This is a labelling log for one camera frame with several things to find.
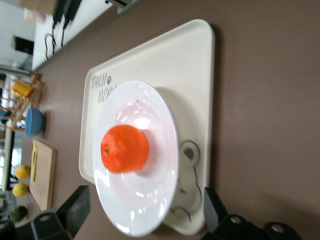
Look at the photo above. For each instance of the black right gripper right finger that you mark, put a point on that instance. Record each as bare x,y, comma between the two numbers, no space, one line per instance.
216,216

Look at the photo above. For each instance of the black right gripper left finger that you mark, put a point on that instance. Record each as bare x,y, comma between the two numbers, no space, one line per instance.
72,210

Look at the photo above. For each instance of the white round plate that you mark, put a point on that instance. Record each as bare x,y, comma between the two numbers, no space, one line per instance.
140,200

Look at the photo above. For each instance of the orange mandarin fruit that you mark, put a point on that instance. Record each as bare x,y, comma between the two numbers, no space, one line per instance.
125,148

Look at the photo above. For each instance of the wooden cutting board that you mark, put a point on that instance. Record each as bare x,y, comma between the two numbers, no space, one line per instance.
45,175

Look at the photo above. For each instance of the green avocado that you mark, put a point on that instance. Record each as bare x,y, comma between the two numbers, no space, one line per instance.
18,213

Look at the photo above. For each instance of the yellow plastic knife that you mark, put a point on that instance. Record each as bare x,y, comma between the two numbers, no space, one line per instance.
34,170

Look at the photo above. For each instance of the yellow lemon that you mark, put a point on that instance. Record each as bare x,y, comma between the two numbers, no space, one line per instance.
20,190
23,171

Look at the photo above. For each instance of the yellow plastic fork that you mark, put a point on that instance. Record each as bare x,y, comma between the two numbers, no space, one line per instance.
35,146

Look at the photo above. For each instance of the blue bowl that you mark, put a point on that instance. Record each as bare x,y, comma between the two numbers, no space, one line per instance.
35,122

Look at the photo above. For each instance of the wooden mug rack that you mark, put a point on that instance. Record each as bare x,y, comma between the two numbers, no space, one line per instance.
37,85

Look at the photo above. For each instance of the yellow mug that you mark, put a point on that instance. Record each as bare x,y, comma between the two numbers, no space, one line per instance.
22,89

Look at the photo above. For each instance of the cream tray with bear print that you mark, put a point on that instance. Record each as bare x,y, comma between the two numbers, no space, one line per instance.
175,62

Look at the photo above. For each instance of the black monitor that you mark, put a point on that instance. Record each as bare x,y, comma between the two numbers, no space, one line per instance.
23,45

